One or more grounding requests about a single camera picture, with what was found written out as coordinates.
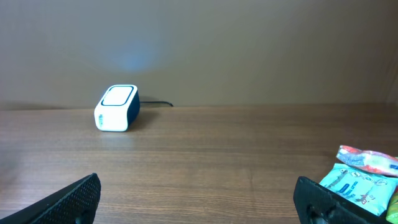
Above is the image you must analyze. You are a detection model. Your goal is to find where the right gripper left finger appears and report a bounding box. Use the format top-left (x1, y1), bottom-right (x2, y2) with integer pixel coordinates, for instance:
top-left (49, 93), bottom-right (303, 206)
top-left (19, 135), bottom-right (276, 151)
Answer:
top-left (1, 173), bottom-right (101, 224)

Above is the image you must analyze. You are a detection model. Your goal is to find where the white barcode scanner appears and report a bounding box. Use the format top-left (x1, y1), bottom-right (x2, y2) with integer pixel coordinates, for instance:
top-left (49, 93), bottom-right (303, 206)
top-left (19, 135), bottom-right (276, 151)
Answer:
top-left (94, 85), bottom-right (141, 132)

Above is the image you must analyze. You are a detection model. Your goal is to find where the scanner black cable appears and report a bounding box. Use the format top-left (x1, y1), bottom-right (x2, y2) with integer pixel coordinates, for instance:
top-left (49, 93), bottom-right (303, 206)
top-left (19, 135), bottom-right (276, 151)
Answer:
top-left (139, 100), bottom-right (174, 108)

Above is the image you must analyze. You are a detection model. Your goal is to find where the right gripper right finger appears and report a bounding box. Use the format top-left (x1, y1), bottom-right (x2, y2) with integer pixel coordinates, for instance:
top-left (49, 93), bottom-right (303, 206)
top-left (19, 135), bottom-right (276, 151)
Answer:
top-left (293, 176), bottom-right (391, 224)

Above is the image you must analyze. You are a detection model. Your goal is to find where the small red white box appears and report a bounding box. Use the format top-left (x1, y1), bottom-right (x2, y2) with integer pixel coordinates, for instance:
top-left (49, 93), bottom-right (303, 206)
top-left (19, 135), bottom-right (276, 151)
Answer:
top-left (336, 145), bottom-right (397, 177)

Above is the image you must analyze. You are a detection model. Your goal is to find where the teal wet wipes pack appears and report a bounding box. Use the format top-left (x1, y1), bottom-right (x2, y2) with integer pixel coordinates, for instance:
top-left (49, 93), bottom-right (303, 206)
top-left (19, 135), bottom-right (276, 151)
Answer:
top-left (320, 164), bottom-right (397, 216)

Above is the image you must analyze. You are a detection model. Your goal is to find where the Haribo gummy candy bag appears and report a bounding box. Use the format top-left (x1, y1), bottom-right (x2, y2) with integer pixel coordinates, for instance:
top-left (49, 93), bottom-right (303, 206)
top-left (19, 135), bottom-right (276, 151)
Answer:
top-left (386, 190), bottom-right (398, 224)

